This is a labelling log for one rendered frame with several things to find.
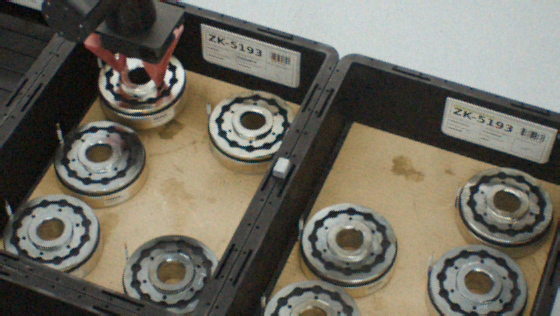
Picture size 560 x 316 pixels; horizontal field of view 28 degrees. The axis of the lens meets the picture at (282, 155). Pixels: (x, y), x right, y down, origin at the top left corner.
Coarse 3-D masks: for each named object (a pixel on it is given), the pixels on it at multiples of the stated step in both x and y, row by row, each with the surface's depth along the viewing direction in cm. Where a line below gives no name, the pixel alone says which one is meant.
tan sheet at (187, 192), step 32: (192, 96) 135; (224, 96) 135; (160, 128) 132; (192, 128) 132; (160, 160) 129; (192, 160) 129; (160, 192) 126; (192, 192) 126; (224, 192) 126; (128, 224) 123; (160, 224) 123; (192, 224) 123; (224, 224) 123
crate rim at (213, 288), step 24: (168, 0) 131; (216, 24) 129; (240, 24) 129; (72, 48) 126; (312, 48) 126; (48, 72) 124; (24, 96) 122; (312, 96) 124; (24, 120) 120; (0, 144) 117; (288, 144) 118; (264, 192) 114; (240, 240) 110; (24, 264) 108; (72, 288) 106; (96, 288) 106; (216, 288) 106; (144, 312) 105; (168, 312) 105; (192, 312) 105
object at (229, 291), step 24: (336, 72) 124; (384, 72) 125; (408, 72) 124; (336, 96) 123; (480, 96) 122; (312, 120) 120; (552, 120) 120; (264, 216) 112; (240, 264) 108; (552, 264) 109; (552, 288) 107; (216, 312) 105
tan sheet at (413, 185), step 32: (352, 128) 132; (352, 160) 129; (384, 160) 129; (416, 160) 129; (448, 160) 129; (320, 192) 126; (352, 192) 126; (384, 192) 126; (416, 192) 126; (448, 192) 126; (416, 224) 124; (448, 224) 124; (416, 256) 121; (544, 256) 121; (384, 288) 118; (416, 288) 118
